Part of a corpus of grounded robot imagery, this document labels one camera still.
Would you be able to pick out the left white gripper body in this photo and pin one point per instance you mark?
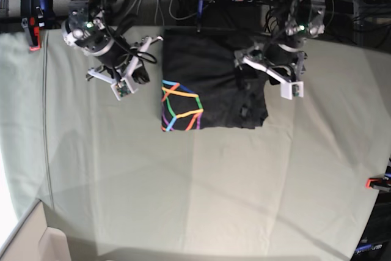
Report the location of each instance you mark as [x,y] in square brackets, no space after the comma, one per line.
[288,75]

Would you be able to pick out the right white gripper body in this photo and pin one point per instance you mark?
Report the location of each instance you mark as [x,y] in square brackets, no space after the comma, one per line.
[118,59]

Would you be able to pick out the black t-shirt with colourful print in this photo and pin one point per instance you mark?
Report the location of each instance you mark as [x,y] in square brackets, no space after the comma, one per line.
[203,86]

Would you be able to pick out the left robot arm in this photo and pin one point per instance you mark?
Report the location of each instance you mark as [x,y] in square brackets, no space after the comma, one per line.
[279,54]

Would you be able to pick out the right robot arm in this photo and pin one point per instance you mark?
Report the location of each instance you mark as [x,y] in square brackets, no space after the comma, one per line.
[97,29]

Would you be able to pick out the red black clamp centre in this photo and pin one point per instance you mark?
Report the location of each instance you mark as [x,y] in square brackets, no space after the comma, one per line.
[198,16]

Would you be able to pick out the red black clamp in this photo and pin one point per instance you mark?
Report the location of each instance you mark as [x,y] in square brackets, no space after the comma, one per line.
[198,16]
[36,15]
[382,183]

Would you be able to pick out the light green table cloth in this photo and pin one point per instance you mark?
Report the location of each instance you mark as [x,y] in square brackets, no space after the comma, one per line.
[122,189]

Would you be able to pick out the red black clamp left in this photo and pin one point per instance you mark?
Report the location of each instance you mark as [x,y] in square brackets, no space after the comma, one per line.
[36,15]

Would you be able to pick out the red black clamp right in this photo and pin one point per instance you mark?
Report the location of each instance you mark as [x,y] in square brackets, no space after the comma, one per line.
[382,183]

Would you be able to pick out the beige cardboard box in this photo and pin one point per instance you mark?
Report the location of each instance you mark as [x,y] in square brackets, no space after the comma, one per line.
[34,239]

